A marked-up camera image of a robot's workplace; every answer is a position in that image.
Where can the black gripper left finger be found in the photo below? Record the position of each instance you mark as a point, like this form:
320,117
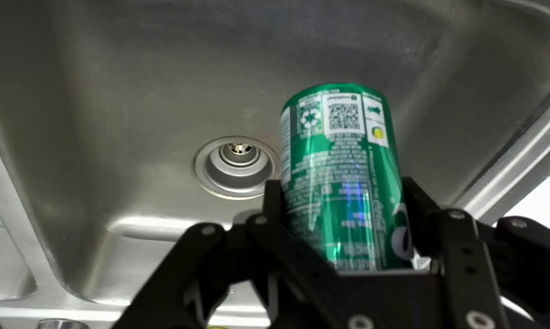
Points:
243,275

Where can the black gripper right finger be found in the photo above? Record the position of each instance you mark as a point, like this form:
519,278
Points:
486,275

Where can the green soda can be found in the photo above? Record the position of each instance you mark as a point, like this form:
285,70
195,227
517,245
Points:
340,183

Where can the steel double sink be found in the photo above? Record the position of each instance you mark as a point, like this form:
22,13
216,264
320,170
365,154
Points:
133,92

